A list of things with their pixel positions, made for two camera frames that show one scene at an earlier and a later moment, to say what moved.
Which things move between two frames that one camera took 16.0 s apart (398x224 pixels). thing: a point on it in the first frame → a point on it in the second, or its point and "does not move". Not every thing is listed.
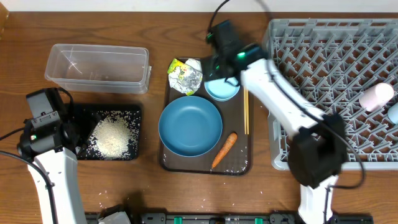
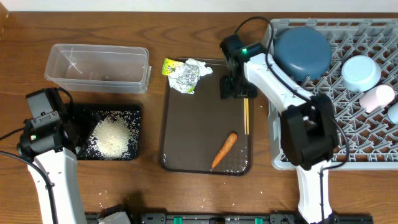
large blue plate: (190, 126) → (304, 53)
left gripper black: (88, 121) does not move
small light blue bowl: (221, 90) → (360, 73)
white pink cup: (376, 96) does not move
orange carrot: (229, 143) does not move
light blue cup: (392, 113) does not move
